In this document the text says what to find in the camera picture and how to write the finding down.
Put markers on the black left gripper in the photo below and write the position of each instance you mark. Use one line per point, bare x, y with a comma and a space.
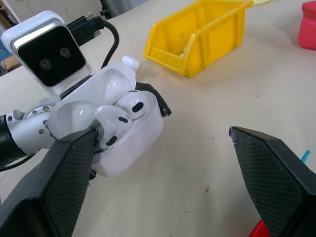
74, 87

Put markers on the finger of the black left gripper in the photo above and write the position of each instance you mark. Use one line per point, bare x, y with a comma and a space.
158, 97

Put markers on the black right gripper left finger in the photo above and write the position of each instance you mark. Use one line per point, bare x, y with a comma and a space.
49, 192

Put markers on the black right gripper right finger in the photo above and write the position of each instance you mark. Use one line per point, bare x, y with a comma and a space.
276, 187

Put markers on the white earbud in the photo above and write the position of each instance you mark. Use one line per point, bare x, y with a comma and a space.
135, 106
111, 123

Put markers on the white earbud case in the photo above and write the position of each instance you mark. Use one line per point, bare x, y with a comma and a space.
130, 61
133, 145

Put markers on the yellow plastic bin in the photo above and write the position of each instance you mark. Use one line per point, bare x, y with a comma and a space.
217, 39

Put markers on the pink fabric pouch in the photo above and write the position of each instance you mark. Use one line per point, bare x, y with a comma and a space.
308, 29

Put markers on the red plastic tray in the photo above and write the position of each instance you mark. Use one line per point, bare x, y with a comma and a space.
258, 229

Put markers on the pale yellow sachet packet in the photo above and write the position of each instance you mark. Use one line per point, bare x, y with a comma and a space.
261, 1

